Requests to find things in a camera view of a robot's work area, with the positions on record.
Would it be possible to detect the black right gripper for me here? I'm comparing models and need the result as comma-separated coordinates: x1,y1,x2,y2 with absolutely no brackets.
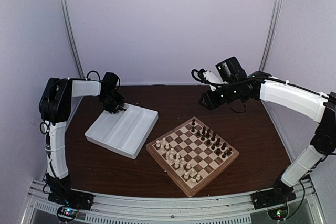
198,81,240,110

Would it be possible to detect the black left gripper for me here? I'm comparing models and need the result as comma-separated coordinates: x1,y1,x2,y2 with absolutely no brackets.
100,91,124,114

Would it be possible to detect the white plastic sorting tray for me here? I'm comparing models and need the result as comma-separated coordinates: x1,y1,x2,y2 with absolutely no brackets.
85,103,159,159

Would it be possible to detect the dark chess piece eleventh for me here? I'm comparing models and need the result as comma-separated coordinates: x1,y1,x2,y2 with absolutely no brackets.
211,132,216,141

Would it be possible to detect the wooden chess board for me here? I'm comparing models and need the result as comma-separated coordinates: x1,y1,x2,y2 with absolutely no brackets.
146,116,239,197

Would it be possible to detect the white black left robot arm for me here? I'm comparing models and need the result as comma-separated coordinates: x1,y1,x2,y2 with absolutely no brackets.
39,72,124,205

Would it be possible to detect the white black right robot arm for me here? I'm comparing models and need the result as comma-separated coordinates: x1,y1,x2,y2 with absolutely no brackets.
191,57,335,204

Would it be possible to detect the white chess pieces group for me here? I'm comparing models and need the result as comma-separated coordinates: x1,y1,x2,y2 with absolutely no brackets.
150,134,208,188

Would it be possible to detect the left controller board with LEDs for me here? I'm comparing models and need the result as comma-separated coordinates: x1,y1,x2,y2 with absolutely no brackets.
56,206,78,222

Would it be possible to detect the controller board with leds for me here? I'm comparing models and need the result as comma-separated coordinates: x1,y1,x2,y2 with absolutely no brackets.
267,205,289,221
56,206,78,222

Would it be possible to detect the right controller board with LEDs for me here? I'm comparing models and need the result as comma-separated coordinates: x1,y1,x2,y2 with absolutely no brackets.
267,205,289,221

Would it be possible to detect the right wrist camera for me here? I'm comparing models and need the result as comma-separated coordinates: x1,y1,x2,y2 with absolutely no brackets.
197,69,222,91

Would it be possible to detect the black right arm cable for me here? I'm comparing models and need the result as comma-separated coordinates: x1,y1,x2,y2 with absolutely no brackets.
191,68,263,113

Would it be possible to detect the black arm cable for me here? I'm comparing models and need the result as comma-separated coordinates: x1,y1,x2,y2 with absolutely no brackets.
191,68,263,113
86,70,102,82

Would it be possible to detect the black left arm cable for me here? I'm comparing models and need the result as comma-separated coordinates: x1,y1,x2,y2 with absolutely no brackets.
86,70,102,82

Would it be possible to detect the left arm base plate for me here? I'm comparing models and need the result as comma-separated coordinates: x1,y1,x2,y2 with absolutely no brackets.
48,190,94,210

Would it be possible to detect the aluminium front frame rail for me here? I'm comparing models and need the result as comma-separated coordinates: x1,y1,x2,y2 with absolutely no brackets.
18,178,327,223

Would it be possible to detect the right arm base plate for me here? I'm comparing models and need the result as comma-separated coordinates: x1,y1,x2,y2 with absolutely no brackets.
251,188,297,210

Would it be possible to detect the aluminium left corner post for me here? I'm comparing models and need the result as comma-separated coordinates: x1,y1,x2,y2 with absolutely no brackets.
60,0,85,78

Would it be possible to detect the aluminium corner post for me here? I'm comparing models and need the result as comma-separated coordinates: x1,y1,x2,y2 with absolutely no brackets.
259,0,283,72
60,0,85,78

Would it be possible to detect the aluminium right corner post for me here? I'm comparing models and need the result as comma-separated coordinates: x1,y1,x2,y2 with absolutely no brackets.
259,0,283,72

